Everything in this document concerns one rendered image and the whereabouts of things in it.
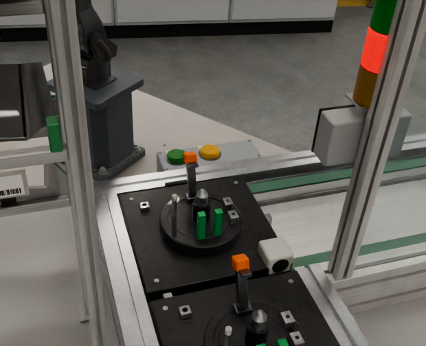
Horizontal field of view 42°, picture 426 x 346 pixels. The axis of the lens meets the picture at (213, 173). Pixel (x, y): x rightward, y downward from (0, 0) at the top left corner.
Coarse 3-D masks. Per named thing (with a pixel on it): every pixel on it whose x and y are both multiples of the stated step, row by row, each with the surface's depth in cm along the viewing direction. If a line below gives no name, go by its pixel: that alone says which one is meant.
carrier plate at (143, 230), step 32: (160, 192) 101; (224, 192) 102; (128, 224) 94; (256, 224) 96; (160, 256) 89; (192, 256) 89; (224, 256) 89; (256, 256) 90; (160, 288) 83; (192, 288) 85
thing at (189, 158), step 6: (186, 156) 93; (192, 156) 94; (186, 162) 94; (192, 162) 94; (186, 168) 95; (192, 168) 95; (192, 174) 95; (192, 180) 95; (192, 186) 96; (192, 192) 96
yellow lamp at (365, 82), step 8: (360, 64) 71; (360, 72) 71; (368, 72) 69; (360, 80) 71; (368, 80) 70; (376, 80) 69; (360, 88) 71; (368, 88) 70; (352, 96) 73; (360, 96) 72; (368, 96) 71; (360, 104) 72; (368, 104) 71
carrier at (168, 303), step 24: (216, 288) 84; (264, 288) 84; (288, 288) 85; (168, 312) 80; (192, 312) 80; (216, 312) 78; (240, 312) 77; (264, 312) 71; (288, 312) 77; (312, 312) 81; (168, 336) 77; (192, 336) 77; (216, 336) 75; (240, 336) 75; (264, 336) 72; (288, 336) 75; (312, 336) 78
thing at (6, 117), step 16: (0, 64) 52; (16, 64) 52; (32, 64) 58; (0, 80) 53; (16, 80) 53; (32, 80) 58; (0, 96) 53; (16, 96) 53; (32, 96) 58; (48, 96) 68; (0, 112) 53; (16, 112) 53; (32, 112) 57; (48, 112) 68; (0, 128) 53; (16, 128) 54; (32, 128) 57
